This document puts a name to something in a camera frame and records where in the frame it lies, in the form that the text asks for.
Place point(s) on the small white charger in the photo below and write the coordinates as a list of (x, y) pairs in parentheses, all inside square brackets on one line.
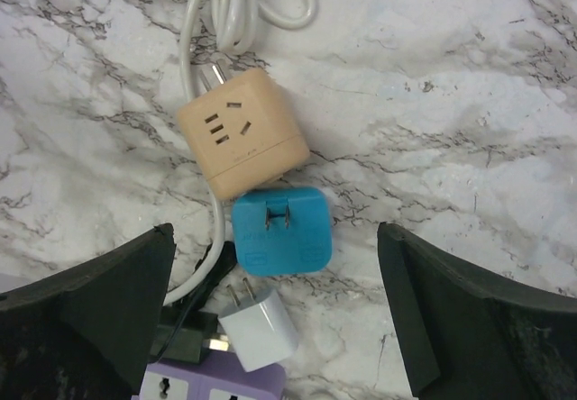
[(258, 327)]

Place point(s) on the black charger with cable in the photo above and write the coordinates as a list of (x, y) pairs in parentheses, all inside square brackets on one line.
[(185, 329)]

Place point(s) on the beige cube socket adapter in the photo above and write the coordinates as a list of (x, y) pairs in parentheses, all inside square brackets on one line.
[(243, 134)]

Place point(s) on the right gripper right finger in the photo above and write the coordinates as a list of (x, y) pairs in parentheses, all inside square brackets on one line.
[(465, 332)]

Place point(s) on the blue charger plug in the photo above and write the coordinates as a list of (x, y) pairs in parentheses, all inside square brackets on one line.
[(282, 231)]

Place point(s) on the purple power strip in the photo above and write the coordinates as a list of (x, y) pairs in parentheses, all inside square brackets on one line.
[(219, 376)]

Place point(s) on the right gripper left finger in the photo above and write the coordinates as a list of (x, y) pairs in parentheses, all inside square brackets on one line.
[(86, 332)]

